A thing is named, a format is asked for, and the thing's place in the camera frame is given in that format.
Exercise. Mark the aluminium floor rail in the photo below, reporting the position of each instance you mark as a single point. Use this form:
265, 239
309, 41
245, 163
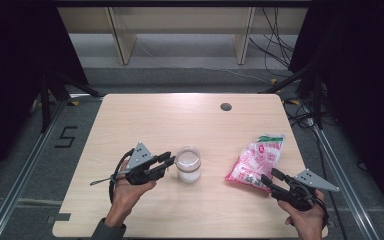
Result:
346, 186
20, 180

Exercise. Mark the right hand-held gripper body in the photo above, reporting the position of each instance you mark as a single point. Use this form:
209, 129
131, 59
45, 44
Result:
300, 196

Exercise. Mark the black tape patch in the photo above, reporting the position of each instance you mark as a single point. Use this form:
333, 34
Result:
63, 217

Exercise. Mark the yellow tape piece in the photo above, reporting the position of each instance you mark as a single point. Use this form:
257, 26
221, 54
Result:
294, 102
273, 81
75, 103

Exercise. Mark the grey round table grommet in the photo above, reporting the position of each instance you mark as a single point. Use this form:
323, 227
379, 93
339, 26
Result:
226, 107

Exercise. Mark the beige wooden desk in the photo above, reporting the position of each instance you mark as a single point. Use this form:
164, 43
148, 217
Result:
180, 20

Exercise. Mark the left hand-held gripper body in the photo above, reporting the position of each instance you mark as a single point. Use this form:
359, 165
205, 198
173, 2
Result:
140, 156

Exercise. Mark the person's right hand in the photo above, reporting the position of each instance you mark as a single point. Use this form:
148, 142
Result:
308, 221

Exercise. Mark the black curtain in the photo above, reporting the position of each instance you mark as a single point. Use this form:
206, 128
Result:
10, 66
363, 83

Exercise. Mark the person's left hand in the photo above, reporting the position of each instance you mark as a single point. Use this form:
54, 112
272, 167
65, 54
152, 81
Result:
125, 196

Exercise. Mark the pink white plastic bag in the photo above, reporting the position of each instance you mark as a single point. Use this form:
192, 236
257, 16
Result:
256, 160

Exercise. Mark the clear glass jar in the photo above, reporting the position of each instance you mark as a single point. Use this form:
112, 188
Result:
189, 166

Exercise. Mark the black metal stand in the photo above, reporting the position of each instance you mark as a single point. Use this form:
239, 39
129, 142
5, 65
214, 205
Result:
317, 100
45, 106

